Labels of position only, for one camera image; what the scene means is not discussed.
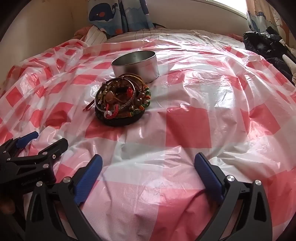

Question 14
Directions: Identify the grid pattern bedsheet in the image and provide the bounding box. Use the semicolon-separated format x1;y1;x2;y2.
106;27;245;43

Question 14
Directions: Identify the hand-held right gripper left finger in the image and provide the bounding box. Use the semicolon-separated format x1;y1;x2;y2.
25;154;103;241

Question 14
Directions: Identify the cartoon print curtain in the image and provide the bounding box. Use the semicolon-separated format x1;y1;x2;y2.
245;0;289;37

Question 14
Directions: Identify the dark clothes pile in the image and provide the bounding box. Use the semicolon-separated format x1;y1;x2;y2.
243;27;296;86

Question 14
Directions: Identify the pink cloth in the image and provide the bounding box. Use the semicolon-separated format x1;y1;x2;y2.
74;27;93;37

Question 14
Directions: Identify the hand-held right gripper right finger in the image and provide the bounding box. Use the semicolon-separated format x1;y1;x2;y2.
194;152;273;241

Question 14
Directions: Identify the pile of mixed bracelets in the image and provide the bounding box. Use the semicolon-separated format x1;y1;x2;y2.
83;74;151;123

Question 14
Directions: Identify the red white checkered plastic sheet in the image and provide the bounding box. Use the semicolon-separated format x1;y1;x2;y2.
0;32;296;241

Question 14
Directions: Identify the striped white pillow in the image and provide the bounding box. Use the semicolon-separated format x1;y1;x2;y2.
84;25;109;43

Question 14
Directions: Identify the whale print curtain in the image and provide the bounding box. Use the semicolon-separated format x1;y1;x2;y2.
88;0;154;35

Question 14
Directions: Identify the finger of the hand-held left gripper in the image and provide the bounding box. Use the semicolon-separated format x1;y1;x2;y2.
0;131;39;160
0;138;69;173

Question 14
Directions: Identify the round metal tin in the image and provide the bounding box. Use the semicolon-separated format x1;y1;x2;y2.
111;50;160;84

